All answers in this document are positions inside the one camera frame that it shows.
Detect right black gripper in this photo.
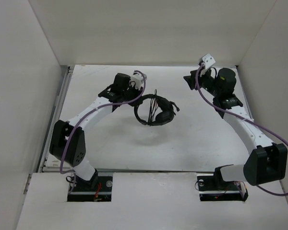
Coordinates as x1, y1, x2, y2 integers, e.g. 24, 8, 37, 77
183, 66, 221, 97

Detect black headphones with cable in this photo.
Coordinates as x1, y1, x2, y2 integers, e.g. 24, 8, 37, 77
133, 89, 180, 127

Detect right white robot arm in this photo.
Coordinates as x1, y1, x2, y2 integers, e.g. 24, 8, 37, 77
184, 68, 288, 189

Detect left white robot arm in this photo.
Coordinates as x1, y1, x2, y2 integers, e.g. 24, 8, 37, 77
49, 70, 147, 190

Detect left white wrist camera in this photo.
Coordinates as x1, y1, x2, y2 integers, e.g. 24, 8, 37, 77
131, 70, 147, 90

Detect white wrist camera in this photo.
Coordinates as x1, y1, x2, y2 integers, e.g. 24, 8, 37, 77
131, 70, 147, 90
198, 54, 216, 76

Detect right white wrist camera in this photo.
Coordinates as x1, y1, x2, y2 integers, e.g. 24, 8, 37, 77
198, 54, 216, 76

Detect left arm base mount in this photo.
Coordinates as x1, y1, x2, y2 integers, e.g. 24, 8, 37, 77
65, 172, 113, 202

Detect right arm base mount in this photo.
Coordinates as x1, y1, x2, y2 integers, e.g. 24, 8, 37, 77
194, 174, 249, 202

